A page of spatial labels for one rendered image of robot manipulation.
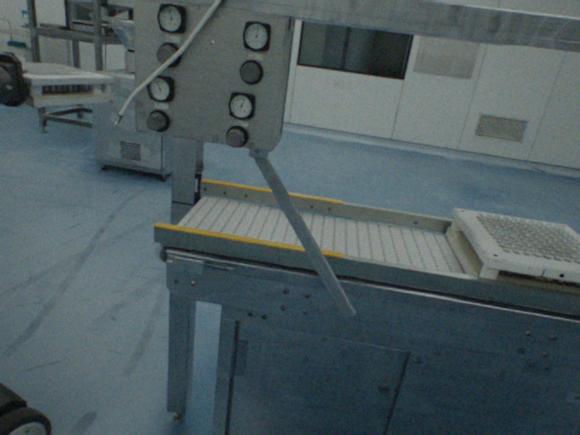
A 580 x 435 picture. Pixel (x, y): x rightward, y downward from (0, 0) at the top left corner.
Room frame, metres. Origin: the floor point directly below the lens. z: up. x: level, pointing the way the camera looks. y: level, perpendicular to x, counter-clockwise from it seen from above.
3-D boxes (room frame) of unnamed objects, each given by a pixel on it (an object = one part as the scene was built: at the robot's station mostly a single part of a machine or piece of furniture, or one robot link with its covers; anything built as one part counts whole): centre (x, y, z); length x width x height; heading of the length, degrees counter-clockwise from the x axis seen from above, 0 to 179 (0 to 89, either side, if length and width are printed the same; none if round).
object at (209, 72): (0.69, 0.14, 1.11); 0.22 x 0.11 x 0.20; 86
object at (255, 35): (0.63, 0.07, 1.17); 0.04 x 0.01 x 0.04; 86
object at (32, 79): (1.20, 0.71, 1.00); 0.25 x 0.24 x 0.02; 154
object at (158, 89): (0.64, 0.21, 1.08); 0.04 x 0.01 x 0.04; 86
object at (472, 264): (0.77, -0.48, 0.81); 0.24 x 0.24 x 0.02; 86
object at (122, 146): (3.43, 1.22, 0.38); 0.63 x 0.57 x 0.76; 81
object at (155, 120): (0.63, 0.21, 1.04); 0.03 x 0.02 x 0.04; 86
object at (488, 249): (0.77, -0.48, 0.86); 0.25 x 0.24 x 0.02; 176
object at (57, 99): (1.20, 0.71, 0.95); 0.24 x 0.24 x 0.02; 64
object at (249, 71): (0.62, 0.07, 1.12); 0.03 x 0.02 x 0.04; 86
